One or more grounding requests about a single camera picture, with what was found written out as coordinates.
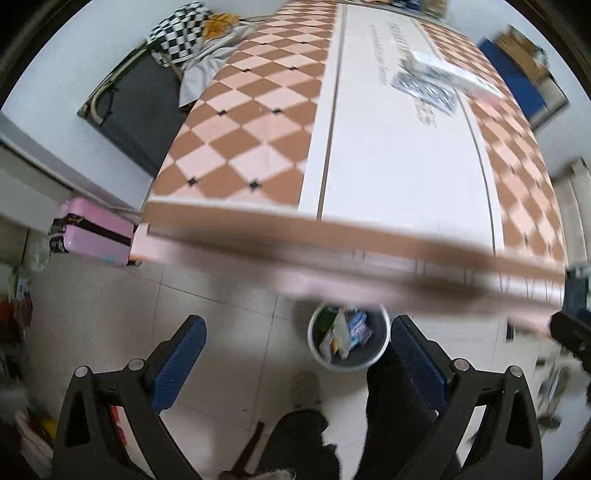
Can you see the long white toothpaste box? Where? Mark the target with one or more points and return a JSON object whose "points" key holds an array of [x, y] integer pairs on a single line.
{"points": [[455, 74]]}

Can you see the blue tissue packet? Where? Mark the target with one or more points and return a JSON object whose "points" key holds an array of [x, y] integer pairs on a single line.
{"points": [[359, 328]]}

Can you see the pink suitcase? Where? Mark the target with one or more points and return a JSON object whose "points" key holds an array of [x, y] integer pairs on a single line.
{"points": [[92, 233]]}

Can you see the large silver blister pack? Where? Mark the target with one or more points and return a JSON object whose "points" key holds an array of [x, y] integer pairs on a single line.
{"points": [[425, 92]]}

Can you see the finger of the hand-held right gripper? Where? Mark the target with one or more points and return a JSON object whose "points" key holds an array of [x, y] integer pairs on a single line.
{"points": [[572, 334], [577, 290]]}

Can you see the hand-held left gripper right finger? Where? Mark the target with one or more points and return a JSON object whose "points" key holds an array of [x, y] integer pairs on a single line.
{"points": [[415, 357]]}

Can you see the checkered table cover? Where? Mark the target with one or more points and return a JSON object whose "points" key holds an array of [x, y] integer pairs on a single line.
{"points": [[258, 138]]}

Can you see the round white trash bin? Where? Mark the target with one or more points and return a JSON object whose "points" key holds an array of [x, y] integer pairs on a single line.
{"points": [[369, 355]]}

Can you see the black white checkered cloth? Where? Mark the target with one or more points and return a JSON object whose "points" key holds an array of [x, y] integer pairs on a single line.
{"points": [[178, 30]]}

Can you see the green medicine box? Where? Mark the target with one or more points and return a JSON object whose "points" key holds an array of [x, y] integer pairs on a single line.
{"points": [[327, 321]]}

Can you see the yellow cloth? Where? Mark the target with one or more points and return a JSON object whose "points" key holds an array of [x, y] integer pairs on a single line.
{"points": [[220, 24]]}

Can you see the brown wooden stick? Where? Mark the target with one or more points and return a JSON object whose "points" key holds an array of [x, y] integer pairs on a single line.
{"points": [[247, 450]]}

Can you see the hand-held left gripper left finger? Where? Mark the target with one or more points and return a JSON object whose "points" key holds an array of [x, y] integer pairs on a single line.
{"points": [[180, 355]]}

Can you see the person's dark trousers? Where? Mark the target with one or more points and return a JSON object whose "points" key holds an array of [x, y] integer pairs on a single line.
{"points": [[300, 443]]}

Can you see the open cardboard box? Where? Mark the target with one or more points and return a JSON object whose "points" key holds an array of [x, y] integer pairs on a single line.
{"points": [[524, 48]]}

